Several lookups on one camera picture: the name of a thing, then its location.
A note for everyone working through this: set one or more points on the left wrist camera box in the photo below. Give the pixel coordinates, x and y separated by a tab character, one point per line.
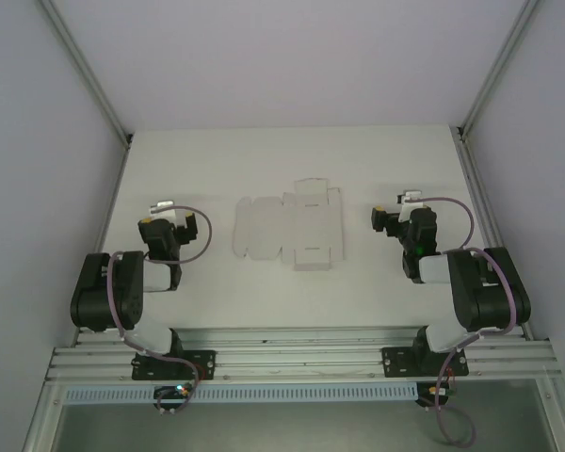
162	205

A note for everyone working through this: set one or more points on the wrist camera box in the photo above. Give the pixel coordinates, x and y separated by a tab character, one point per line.
409	195
162	205

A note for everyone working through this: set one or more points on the white paper box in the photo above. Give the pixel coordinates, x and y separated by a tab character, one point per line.
311	226

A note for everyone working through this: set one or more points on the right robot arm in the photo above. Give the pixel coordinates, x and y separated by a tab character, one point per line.
489	292

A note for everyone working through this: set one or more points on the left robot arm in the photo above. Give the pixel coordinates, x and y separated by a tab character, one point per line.
99	292

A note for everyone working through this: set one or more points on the aluminium table side rail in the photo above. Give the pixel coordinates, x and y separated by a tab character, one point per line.
473	188
111	203

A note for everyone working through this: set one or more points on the small circuit board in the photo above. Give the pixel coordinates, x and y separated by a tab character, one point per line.
435	393
174	392

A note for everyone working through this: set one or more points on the aluminium frame post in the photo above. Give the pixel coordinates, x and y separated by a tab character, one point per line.
499	66
85	70

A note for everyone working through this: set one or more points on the aluminium lower frame bar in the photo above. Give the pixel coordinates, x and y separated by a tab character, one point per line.
40	414
563	414

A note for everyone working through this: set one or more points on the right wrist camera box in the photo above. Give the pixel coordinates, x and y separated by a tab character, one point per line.
409	195

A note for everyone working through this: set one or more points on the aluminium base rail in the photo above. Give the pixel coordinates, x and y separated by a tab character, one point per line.
287	353

